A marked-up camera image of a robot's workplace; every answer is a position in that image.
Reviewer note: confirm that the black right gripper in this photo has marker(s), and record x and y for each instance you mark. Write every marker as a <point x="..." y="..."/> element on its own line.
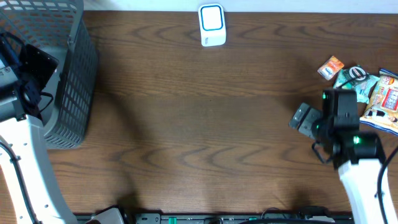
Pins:
<point x="305" y="125"/>

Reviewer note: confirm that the green wipes packet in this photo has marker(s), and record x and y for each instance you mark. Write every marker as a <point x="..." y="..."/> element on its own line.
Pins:
<point x="363" y="88"/>

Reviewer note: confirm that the teal Kleenex tissue pack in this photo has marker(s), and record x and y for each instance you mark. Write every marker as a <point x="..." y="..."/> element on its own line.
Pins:
<point x="342" y="77"/>

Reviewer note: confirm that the green round-label packet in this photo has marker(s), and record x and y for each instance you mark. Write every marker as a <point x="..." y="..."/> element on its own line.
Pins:
<point x="357" y="73"/>

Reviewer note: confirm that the white yellow snack bag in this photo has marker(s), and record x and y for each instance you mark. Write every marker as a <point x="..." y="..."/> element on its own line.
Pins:
<point x="381" y="111"/>

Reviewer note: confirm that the orange tissue pack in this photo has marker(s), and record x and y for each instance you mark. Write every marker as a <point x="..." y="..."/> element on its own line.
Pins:
<point x="330" y="68"/>

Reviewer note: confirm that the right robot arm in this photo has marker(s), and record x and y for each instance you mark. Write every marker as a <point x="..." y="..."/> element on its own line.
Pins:
<point x="358" y="156"/>

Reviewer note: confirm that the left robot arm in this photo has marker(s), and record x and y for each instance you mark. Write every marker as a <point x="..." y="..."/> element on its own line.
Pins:
<point x="25" y="163"/>

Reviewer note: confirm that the white barcode scanner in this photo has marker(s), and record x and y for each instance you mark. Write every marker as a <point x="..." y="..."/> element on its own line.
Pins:
<point x="212" y="25"/>

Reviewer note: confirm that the grey plastic mesh basket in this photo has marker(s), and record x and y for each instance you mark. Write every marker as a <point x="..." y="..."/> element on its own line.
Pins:
<point x="57" y="28"/>

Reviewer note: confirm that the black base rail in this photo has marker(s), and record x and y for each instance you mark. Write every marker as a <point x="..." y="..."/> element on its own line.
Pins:
<point x="268" y="217"/>

